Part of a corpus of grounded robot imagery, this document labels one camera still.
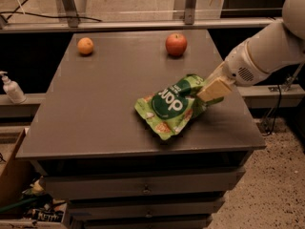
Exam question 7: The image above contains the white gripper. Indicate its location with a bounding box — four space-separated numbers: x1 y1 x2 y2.
197 39 270 102

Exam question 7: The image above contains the green rice chip bag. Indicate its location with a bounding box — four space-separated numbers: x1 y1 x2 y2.
134 74 223 140

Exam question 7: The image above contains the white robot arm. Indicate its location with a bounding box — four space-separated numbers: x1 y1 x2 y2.
197 0 305 102

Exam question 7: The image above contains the red apple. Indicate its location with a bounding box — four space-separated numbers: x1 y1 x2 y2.
165 33 188 56

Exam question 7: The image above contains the orange fruit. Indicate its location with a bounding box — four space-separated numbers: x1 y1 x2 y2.
77 37 94 55

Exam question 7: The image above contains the grey drawer cabinet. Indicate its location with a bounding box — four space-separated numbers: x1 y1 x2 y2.
17 30 265 229

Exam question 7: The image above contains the white pump bottle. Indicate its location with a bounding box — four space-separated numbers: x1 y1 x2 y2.
0 71 26 104

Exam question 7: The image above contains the cardboard box with snacks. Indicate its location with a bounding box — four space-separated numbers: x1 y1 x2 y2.
0 127 70 229

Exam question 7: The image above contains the metal frame rail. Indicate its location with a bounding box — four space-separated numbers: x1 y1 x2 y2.
0 0 284 33

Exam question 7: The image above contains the black cable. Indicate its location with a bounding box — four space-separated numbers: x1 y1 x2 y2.
0 0 103 23

